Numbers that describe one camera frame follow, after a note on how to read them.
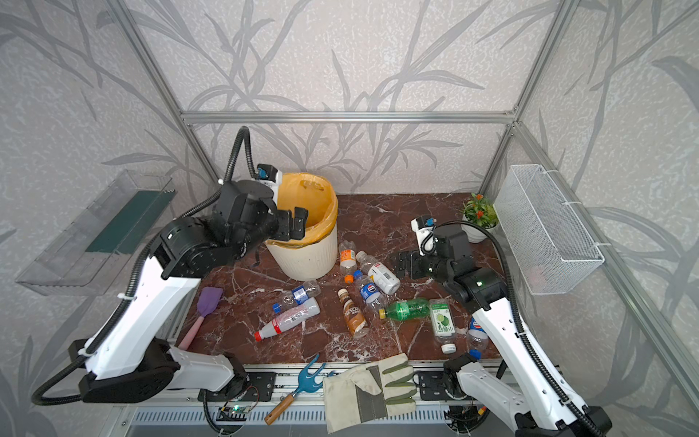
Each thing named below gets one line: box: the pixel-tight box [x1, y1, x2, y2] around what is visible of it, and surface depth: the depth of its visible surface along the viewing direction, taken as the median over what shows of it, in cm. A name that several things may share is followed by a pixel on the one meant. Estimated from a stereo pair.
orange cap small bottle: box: [338, 240, 357, 285], surface depth 98 cm
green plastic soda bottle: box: [378, 297, 433, 322], surface depth 87 cm
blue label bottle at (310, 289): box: [272, 280, 322, 315], surface depth 88 cm
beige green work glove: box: [323, 353, 418, 435], surface depth 74 cm
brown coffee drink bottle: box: [337, 287, 369, 339], surface depth 83 cm
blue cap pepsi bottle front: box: [466, 315, 490, 361], surface depth 82 cm
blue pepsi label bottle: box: [352, 270, 385, 314], surface depth 89 cm
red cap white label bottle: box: [253, 297, 322, 343], surface depth 84 cm
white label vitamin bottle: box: [355, 250, 401, 295], surface depth 91 cm
